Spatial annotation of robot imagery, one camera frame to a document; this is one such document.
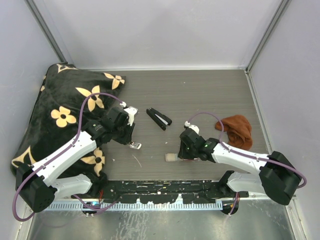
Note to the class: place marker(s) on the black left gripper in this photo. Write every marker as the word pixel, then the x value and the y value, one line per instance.
pixel 129 125

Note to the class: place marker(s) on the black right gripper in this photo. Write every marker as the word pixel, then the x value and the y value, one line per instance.
pixel 183 154

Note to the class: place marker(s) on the red white staple box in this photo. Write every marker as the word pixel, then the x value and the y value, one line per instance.
pixel 172 157

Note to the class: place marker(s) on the black stapler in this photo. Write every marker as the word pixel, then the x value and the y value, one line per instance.
pixel 160 119

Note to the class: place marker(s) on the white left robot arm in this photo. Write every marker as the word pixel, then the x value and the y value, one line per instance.
pixel 40 184

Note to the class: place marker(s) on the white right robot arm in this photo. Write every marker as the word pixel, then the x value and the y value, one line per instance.
pixel 269 174

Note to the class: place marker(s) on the orange brown cloth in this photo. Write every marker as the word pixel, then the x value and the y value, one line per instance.
pixel 239 131

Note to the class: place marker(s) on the black floral cushion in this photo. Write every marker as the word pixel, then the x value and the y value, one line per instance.
pixel 66 94

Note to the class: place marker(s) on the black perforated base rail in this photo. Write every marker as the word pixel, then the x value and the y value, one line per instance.
pixel 160 191

